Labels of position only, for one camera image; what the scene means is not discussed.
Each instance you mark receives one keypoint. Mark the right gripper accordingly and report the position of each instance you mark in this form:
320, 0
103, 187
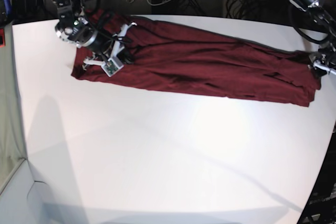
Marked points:
104, 48

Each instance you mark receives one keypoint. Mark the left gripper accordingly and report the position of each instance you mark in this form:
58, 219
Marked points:
322, 64

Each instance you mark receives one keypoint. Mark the dark red t-shirt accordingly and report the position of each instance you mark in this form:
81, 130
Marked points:
177, 58

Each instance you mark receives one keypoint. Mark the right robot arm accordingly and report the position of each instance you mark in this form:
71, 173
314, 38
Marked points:
75, 26

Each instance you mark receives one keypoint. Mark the red box at left edge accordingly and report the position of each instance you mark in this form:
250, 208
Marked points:
2, 38

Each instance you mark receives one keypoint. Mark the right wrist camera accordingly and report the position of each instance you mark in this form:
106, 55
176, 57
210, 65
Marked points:
112, 66

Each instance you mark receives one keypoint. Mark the blue handled tool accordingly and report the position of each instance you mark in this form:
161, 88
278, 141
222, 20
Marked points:
8, 7

